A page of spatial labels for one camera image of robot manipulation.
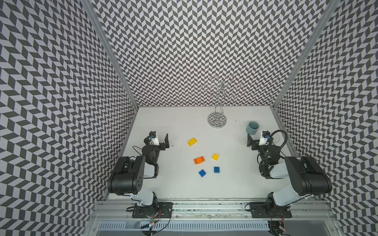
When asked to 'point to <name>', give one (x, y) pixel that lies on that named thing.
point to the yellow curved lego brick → (192, 141)
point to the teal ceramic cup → (252, 128)
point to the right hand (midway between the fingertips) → (255, 134)
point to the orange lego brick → (199, 160)
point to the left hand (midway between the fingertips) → (160, 134)
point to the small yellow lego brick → (215, 157)
